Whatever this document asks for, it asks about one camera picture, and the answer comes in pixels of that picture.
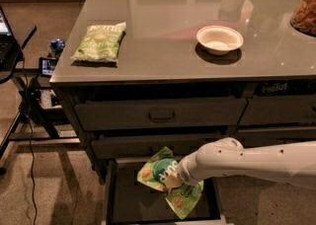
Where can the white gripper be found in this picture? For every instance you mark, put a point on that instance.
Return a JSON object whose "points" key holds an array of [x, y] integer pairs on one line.
{"points": [[186, 171]]}

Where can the green dang rice chip bag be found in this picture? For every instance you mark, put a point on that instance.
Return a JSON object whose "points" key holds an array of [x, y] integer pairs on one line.
{"points": [[153, 174]]}

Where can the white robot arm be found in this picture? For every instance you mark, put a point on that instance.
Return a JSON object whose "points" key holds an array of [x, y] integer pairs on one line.
{"points": [[293, 164]]}

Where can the middle left drawer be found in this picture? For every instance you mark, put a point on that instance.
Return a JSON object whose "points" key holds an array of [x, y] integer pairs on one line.
{"points": [[148, 145]]}

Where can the open bottom drawer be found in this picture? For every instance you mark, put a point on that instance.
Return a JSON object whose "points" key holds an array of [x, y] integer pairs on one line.
{"points": [[127, 202]]}

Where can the top left drawer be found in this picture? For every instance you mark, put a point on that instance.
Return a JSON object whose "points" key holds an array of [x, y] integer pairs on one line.
{"points": [[138, 114]]}

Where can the middle right drawer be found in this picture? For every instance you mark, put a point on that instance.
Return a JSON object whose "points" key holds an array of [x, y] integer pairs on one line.
{"points": [[254, 137]]}

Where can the green jalapeno chip bag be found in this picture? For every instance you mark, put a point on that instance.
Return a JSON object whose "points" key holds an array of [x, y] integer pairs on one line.
{"points": [[100, 43]]}

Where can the white paper bowl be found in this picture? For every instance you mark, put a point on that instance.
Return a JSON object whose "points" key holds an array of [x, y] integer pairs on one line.
{"points": [[219, 40]]}

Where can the black phone with screen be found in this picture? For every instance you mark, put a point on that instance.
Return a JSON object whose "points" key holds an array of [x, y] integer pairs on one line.
{"points": [[47, 66]]}

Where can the blue can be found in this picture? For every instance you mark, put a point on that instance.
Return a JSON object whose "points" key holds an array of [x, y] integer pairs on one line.
{"points": [[56, 46]]}

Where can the dark cabinet frame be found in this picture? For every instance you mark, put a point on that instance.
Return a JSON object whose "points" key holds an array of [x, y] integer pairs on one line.
{"points": [[215, 129]]}

